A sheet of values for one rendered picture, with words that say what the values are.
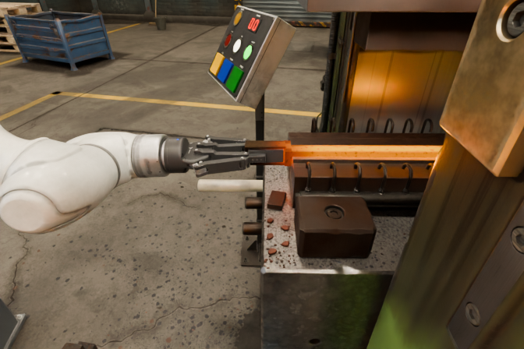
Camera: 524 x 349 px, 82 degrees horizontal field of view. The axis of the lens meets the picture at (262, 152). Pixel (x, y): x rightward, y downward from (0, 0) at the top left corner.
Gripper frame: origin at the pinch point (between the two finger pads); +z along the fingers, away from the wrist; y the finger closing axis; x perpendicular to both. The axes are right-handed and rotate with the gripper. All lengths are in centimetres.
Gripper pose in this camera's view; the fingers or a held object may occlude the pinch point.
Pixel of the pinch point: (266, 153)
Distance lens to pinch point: 61.5
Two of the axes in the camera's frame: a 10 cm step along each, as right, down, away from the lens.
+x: -0.4, -8.5, -5.3
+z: 10.0, -0.3, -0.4
